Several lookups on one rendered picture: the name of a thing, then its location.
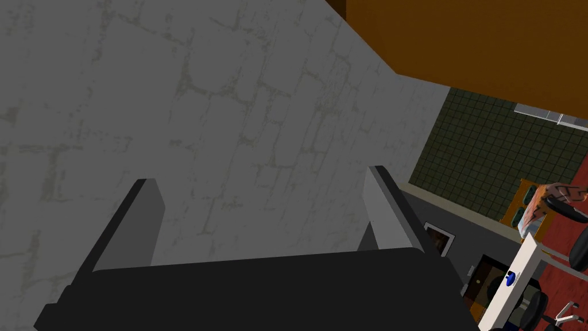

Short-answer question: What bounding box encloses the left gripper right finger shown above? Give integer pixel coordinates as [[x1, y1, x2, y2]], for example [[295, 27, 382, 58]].
[[358, 165, 443, 257]]

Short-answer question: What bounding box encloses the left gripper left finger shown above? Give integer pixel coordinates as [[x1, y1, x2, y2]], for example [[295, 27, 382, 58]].
[[73, 178, 166, 282]]

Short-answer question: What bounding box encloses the dark wooden cabinet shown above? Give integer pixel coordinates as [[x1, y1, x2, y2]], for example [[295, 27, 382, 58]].
[[463, 255, 507, 322]]

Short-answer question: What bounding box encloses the white desk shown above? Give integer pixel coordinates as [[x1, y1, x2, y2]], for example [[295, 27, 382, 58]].
[[477, 232, 576, 331]]

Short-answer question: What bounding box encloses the white framed wall picture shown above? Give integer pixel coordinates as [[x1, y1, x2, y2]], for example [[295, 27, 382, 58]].
[[422, 221, 457, 258]]

